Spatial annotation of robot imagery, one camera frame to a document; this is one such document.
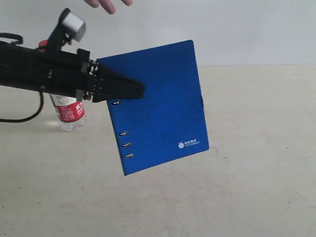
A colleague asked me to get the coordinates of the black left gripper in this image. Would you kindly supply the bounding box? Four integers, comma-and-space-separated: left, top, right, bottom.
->
37, 48, 145, 103

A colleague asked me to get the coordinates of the clear bottle red cap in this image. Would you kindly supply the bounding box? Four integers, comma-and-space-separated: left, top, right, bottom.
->
49, 94, 86, 131

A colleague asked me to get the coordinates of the blue ring binder notebook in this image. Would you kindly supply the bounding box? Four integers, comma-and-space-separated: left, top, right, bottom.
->
99, 40, 209, 175

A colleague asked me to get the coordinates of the person's bare hand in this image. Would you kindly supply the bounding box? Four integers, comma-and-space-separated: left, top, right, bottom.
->
83, 0, 133, 15

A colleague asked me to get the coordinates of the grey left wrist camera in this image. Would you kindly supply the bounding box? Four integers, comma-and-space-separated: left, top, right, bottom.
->
45, 8, 86, 52

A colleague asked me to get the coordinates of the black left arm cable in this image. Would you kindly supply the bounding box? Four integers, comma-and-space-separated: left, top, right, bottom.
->
0, 33, 45, 123

